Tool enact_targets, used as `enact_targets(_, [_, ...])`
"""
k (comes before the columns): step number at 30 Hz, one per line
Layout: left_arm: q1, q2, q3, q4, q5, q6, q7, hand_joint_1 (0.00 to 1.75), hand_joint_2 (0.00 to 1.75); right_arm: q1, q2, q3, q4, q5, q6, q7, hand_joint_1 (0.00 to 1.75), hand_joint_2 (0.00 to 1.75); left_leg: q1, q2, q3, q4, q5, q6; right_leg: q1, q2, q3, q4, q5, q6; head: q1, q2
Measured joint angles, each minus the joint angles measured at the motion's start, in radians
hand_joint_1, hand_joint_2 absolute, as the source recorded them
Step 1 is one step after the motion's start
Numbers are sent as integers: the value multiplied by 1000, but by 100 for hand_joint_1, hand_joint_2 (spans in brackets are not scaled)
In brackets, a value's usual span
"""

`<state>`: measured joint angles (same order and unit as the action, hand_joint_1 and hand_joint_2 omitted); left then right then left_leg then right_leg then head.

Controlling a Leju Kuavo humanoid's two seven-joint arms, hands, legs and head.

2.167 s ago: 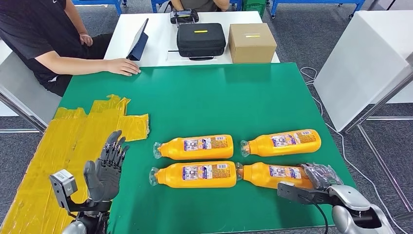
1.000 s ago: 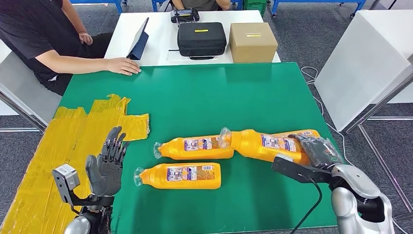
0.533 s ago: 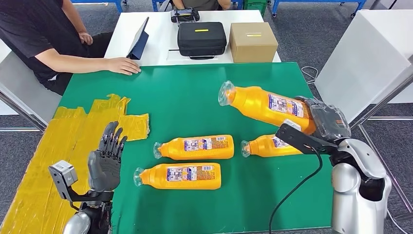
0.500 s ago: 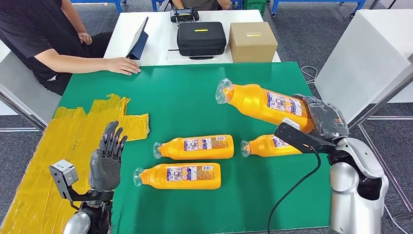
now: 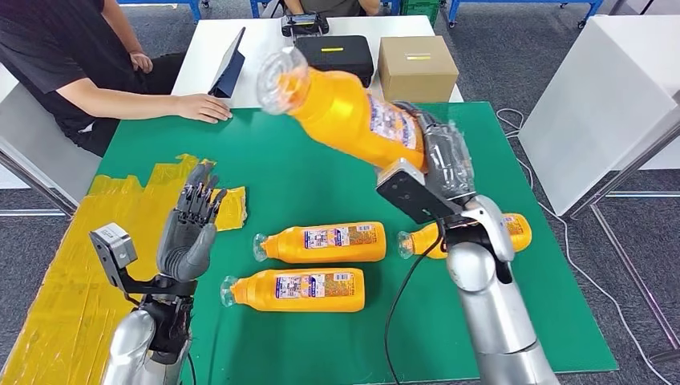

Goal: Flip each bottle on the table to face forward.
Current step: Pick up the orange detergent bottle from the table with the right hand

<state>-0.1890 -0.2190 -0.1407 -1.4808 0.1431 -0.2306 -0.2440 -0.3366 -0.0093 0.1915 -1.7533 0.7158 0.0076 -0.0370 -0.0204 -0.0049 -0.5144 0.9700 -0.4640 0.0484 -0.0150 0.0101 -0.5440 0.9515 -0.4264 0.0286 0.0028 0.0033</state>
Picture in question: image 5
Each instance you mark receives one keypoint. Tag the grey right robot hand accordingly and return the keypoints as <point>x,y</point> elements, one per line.
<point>449,159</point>

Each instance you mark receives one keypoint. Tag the grey metal frame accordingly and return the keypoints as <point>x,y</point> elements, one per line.
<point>627,170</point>

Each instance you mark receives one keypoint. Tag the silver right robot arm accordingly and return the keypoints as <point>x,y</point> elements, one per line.
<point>494,308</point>

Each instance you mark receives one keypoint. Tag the black carrying case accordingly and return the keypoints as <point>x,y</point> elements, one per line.
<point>345,56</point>

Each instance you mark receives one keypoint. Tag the white panel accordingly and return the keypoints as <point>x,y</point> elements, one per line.
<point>595,111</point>
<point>48,143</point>

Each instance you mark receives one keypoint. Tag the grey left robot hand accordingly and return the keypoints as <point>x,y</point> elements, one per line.
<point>186,244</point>

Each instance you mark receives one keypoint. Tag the person's right hand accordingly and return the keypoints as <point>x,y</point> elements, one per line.
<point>204,109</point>

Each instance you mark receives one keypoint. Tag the tablet in blue case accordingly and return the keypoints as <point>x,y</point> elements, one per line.
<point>228,72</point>

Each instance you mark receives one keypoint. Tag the person's right forearm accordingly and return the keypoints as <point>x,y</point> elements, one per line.
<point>117,106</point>

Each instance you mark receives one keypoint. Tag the yellow tape patch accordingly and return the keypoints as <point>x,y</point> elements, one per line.
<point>79,265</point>

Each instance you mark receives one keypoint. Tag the black handheld controller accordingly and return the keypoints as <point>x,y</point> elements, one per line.
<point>304,24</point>

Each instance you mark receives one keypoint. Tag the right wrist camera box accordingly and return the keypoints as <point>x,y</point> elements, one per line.
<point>409,188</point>

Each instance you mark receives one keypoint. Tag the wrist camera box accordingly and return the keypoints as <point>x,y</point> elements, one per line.
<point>114,247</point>
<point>409,188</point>

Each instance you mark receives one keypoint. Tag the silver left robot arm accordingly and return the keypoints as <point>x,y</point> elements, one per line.
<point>133,345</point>

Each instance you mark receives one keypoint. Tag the person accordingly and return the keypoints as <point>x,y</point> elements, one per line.
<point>48,48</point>
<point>329,6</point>

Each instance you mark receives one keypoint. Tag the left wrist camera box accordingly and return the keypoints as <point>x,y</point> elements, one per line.
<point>114,247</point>

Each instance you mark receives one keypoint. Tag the grey metal bar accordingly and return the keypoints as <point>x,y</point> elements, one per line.
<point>37,180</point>

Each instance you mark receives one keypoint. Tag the white table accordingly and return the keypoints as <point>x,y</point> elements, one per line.
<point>265,37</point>

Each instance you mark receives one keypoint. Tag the green plastic crate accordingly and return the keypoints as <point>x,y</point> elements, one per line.
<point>419,8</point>

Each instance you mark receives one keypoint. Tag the brown cardboard box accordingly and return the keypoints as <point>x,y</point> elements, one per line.
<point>417,74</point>

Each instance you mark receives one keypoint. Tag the person's left forearm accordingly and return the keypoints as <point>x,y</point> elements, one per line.
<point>119,26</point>

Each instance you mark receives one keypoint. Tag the orange bottle clear cap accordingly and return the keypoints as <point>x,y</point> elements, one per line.
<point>287,247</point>
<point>419,244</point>
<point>340,114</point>
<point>255,295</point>

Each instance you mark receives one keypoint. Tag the person's left hand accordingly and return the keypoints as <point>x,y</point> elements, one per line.
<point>141,62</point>

